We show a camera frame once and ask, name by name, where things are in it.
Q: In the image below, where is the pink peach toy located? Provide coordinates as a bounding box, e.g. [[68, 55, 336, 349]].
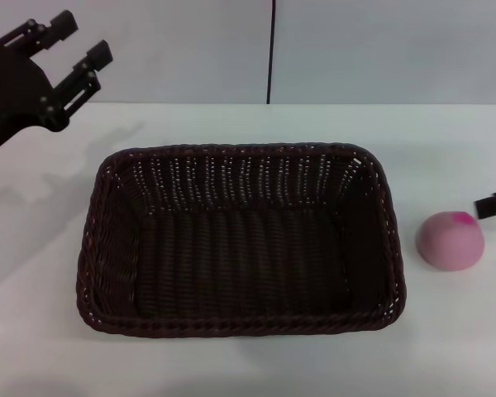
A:
[[416, 210, 486, 272]]

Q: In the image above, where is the black vertical wall strip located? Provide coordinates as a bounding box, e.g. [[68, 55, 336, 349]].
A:
[[265, 0, 279, 105]]

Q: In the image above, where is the dark brown woven basket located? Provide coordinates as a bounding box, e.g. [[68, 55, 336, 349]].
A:
[[76, 142, 408, 337]]

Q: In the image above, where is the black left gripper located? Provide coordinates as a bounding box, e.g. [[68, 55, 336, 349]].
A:
[[0, 10, 114, 170]]

